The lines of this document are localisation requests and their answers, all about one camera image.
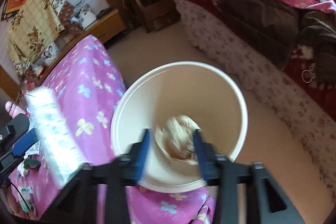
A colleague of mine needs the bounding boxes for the yellow floral hanging cloth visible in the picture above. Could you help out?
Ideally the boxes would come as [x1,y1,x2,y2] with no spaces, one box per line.
[6,0,64,76]

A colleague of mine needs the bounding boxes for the white round trash bin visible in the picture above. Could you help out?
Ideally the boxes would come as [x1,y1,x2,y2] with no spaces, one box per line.
[110,61,248,193]

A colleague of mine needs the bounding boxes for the floral covered sofa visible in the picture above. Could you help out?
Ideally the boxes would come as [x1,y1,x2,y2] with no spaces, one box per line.
[174,0,335,193]

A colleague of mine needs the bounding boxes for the black object on cabinet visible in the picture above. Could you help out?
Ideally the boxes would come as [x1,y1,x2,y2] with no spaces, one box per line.
[97,7,112,18]

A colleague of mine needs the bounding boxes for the white bag on cabinet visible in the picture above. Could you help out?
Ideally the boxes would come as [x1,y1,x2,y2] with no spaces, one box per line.
[75,5,97,29]

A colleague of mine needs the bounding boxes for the dark brown clothing pile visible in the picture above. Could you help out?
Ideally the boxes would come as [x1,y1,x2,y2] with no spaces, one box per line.
[217,0,335,84]

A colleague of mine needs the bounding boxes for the white printed snack bag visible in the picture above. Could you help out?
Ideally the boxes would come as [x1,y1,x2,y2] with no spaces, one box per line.
[25,86,87,189]

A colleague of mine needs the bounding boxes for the pink floral tablecloth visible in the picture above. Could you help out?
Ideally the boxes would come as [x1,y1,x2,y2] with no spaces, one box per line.
[8,34,216,224]

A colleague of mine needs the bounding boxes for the green crumpled trash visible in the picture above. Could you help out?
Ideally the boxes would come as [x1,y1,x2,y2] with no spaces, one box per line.
[18,142,43,177]

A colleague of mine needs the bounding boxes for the wooden sideboard cabinet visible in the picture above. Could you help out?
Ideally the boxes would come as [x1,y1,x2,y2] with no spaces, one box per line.
[0,8,127,98]

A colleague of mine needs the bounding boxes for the framed couple photo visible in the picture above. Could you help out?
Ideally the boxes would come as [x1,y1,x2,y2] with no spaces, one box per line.
[41,42,60,66]

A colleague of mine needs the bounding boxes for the pink thermos bottle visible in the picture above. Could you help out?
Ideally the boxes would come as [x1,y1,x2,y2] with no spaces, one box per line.
[5,101,26,118]

